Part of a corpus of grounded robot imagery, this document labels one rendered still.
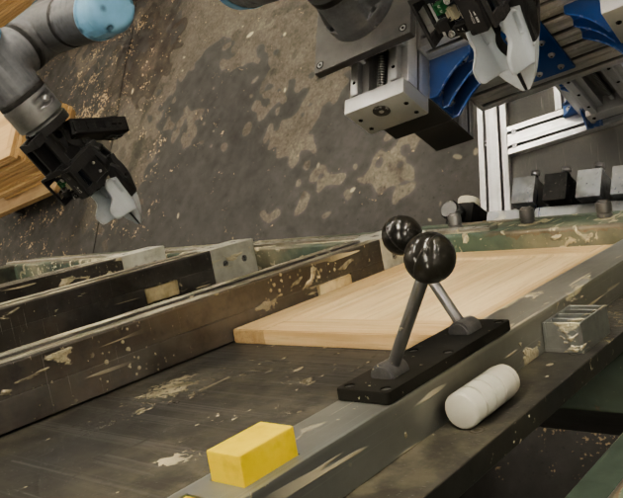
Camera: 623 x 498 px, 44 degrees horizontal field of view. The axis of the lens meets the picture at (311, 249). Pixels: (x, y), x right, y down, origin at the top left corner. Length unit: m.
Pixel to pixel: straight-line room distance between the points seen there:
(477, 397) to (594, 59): 1.10
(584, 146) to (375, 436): 1.67
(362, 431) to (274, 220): 2.50
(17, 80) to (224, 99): 2.47
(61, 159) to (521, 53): 0.68
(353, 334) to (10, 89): 0.60
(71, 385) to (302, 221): 2.10
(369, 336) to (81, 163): 0.53
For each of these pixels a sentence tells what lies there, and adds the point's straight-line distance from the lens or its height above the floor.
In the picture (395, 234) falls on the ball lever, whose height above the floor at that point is 1.46.
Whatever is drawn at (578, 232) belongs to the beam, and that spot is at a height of 0.90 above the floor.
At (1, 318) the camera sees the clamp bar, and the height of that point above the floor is 1.41.
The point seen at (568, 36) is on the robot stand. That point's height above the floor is 0.82.
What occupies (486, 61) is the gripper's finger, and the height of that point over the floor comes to 1.40.
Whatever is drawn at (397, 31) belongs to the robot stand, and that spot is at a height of 1.04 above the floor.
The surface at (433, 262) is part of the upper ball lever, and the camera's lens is 0.55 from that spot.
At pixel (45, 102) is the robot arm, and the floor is 1.52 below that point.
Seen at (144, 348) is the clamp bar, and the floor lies 1.44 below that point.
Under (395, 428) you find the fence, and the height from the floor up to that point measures 1.52.
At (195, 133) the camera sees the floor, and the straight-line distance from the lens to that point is 3.65.
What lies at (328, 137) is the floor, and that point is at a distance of 3.01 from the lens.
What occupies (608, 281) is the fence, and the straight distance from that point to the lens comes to 0.96.
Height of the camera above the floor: 1.99
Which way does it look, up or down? 45 degrees down
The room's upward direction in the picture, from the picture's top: 62 degrees counter-clockwise
